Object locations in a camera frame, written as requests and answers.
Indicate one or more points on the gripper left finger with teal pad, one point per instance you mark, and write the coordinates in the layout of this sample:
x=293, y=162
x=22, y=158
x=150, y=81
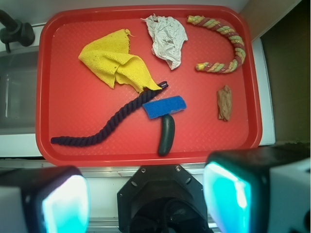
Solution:
x=44, y=200

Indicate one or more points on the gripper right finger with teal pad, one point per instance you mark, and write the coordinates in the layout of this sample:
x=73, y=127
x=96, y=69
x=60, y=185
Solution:
x=262, y=190

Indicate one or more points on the brown wood chip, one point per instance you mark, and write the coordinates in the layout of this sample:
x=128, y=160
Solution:
x=224, y=102

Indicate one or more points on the dark green toy cucumber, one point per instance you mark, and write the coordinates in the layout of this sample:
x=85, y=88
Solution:
x=167, y=135

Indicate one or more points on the red plastic tray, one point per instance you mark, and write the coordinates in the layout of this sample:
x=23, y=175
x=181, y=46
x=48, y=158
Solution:
x=72, y=101

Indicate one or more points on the blue sponge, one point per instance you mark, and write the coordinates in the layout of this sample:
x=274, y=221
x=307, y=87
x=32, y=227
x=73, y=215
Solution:
x=159, y=108

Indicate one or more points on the grey plastic sink basin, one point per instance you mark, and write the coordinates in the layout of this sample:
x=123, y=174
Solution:
x=18, y=75

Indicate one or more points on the yellow microfibre cloth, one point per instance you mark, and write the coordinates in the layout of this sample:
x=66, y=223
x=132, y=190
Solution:
x=109, y=59

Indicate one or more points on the grey sink faucet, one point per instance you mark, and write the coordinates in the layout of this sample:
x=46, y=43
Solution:
x=15, y=31

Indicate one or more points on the crumpled white paper towel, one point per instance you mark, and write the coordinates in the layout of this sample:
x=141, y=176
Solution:
x=168, y=36

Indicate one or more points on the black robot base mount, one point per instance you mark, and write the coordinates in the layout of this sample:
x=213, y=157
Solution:
x=162, y=199

